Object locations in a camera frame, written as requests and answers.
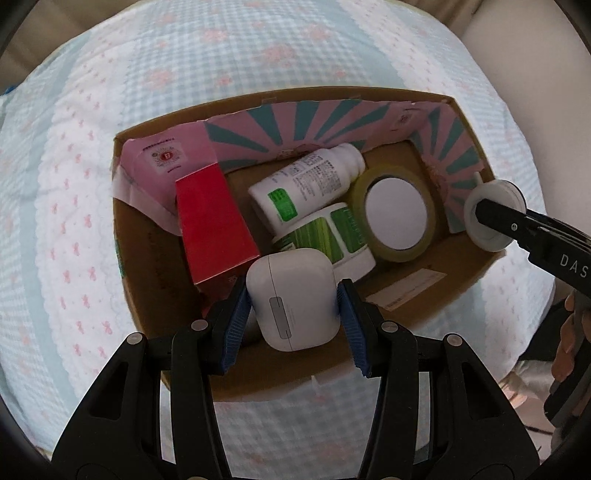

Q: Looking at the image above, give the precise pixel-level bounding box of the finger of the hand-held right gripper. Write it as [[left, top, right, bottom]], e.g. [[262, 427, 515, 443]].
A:
[[475, 198, 560, 248]]

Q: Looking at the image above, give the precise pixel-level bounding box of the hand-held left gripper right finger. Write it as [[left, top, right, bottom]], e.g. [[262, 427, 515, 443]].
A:
[[336, 278, 541, 480]]

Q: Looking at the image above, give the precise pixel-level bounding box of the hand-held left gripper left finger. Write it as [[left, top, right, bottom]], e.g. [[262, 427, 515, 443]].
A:
[[53, 277, 252, 480]]

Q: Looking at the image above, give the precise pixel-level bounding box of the white earbud case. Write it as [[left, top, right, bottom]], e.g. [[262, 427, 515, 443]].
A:
[[245, 248, 337, 352]]

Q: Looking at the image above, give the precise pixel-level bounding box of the brown cardboard box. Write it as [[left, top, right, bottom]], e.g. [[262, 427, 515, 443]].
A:
[[111, 86, 509, 402]]

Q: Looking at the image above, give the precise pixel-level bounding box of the white jar green label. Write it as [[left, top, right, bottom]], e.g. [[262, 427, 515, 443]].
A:
[[270, 202, 377, 278]]

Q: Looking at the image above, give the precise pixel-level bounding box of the red carton box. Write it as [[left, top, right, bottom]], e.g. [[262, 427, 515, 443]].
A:
[[174, 162, 262, 296]]

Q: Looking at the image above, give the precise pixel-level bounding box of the clear tape roll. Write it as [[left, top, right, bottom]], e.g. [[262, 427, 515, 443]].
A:
[[347, 165, 437, 264]]

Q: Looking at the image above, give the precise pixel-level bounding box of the white bottle green label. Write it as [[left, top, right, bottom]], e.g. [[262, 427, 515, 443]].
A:
[[248, 143, 366, 237]]

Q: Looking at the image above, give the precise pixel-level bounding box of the person's right hand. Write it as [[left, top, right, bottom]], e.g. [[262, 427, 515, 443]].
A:
[[551, 293, 586, 384]]

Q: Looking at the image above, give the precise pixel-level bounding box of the crumpled light blanket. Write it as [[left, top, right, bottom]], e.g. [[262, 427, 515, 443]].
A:
[[501, 360, 559, 435]]

